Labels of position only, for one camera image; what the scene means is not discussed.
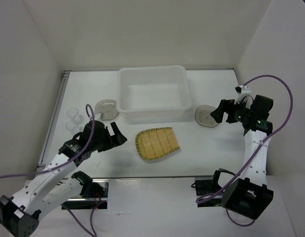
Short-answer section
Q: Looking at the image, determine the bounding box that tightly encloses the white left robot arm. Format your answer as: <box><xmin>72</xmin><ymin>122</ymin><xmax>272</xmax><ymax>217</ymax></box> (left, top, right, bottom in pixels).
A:
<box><xmin>0</xmin><ymin>121</ymin><xmax>127</xmax><ymax>237</ymax></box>

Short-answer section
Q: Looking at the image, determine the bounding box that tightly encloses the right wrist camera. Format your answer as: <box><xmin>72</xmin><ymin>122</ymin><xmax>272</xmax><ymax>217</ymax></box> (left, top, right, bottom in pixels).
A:
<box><xmin>234</xmin><ymin>85</ymin><xmax>252</xmax><ymax>104</ymax></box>

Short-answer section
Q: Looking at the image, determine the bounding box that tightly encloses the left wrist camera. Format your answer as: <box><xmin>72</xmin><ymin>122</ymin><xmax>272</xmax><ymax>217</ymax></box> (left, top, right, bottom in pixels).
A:
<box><xmin>94</xmin><ymin>112</ymin><xmax>102</xmax><ymax>120</ymax></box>

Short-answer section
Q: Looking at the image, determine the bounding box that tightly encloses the clear glass cup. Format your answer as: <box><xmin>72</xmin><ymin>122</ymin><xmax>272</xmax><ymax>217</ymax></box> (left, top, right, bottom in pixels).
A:
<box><xmin>66</xmin><ymin>120</ymin><xmax>83</xmax><ymax>134</ymax></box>
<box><xmin>67</xmin><ymin>108</ymin><xmax>83</xmax><ymax>123</ymax></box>

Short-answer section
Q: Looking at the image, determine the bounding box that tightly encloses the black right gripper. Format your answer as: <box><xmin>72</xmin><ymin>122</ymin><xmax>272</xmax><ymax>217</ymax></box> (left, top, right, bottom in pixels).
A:
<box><xmin>210</xmin><ymin>97</ymin><xmax>253</xmax><ymax>123</ymax></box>

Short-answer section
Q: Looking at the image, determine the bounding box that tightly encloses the right clear glass plate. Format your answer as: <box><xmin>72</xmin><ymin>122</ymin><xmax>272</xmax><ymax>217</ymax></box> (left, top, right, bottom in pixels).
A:
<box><xmin>195</xmin><ymin>105</ymin><xmax>219</xmax><ymax>128</ymax></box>

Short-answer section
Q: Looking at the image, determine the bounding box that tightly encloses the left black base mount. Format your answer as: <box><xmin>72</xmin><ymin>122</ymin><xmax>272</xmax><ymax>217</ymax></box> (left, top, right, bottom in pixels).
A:
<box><xmin>63</xmin><ymin>179</ymin><xmax>109</xmax><ymax>210</ymax></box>

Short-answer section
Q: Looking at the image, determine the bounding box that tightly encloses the white plastic bin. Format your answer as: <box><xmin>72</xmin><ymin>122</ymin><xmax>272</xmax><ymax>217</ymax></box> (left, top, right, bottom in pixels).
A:
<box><xmin>116</xmin><ymin>65</ymin><xmax>193</xmax><ymax>123</ymax></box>

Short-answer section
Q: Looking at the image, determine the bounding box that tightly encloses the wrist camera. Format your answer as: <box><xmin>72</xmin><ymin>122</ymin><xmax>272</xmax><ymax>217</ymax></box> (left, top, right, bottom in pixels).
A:
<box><xmin>94</xmin><ymin>112</ymin><xmax>102</xmax><ymax>120</ymax></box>
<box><xmin>234</xmin><ymin>85</ymin><xmax>252</xmax><ymax>104</ymax></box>

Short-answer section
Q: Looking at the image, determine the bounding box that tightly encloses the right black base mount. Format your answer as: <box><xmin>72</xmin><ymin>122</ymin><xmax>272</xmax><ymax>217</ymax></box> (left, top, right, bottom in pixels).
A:
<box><xmin>191</xmin><ymin>176</ymin><xmax>222</xmax><ymax>207</ymax></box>

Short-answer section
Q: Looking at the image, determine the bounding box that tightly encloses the clear glass plate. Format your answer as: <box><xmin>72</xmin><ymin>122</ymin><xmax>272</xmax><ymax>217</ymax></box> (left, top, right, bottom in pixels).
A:
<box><xmin>195</xmin><ymin>105</ymin><xmax>219</xmax><ymax>128</ymax></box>
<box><xmin>94</xmin><ymin>99</ymin><xmax>119</xmax><ymax>121</ymax></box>

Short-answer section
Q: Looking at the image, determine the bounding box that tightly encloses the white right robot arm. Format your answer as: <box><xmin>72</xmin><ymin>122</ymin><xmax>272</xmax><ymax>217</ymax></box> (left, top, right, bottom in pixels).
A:
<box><xmin>211</xmin><ymin>95</ymin><xmax>273</xmax><ymax>220</ymax></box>

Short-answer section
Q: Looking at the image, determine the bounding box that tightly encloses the left clear glass plate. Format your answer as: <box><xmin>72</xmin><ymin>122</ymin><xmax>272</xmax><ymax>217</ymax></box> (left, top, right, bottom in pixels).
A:
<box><xmin>94</xmin><ymin>99</ymin><xmax>119</xmax><ymax>121</ymax></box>

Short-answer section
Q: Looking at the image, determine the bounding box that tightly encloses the woven bamboo tray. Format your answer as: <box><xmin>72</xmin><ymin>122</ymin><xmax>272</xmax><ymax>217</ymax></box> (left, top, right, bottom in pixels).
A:
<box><xmin>134</xmin><ymin>127</ymin><xmax>180</xmax><ymax>161</ymax></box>

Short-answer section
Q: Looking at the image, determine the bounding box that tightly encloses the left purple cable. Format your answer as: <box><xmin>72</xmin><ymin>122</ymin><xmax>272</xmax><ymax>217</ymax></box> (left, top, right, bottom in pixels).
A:
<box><xmin>0</xmin><ymin>103</ymin><xmax>103</xmax><ymax>237</ymax></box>

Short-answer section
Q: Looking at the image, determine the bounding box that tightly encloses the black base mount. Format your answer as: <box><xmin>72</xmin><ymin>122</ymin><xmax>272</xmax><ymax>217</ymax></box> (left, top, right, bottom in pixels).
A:
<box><xmin>63</xmin><ymin>179</ymin><xmax>109</xmax><ymax>210</ymax></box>
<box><xmin>191</xmin><ymin>176</ymin><xmax>222</xmax><ymax>207</ymax></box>

